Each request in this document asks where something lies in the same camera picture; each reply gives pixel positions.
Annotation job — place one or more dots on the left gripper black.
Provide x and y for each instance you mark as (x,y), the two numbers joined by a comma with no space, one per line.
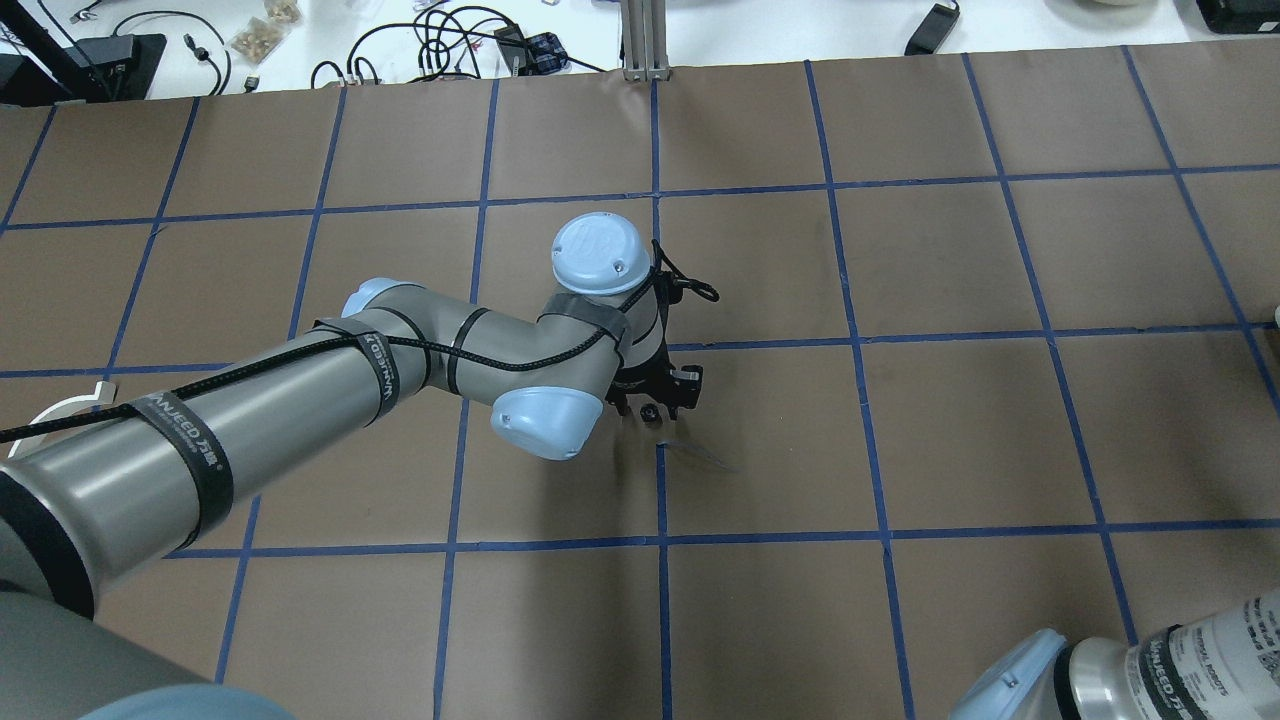
(648,381)

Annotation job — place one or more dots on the black camera stand base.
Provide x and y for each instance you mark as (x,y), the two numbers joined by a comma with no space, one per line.
(128,64)

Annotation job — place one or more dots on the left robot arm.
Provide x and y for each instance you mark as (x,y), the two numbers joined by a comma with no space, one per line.
(93,491)

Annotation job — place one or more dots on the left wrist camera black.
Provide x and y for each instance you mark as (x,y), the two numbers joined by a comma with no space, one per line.
(670,285)

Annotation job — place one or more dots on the aluminium frame post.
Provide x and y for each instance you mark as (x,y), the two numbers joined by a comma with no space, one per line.
(644,52)

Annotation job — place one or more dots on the white curved plastic bracket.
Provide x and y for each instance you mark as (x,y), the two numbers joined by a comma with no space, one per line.
(103,394)

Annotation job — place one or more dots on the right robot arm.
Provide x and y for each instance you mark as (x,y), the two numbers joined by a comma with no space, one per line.
(1225,666)

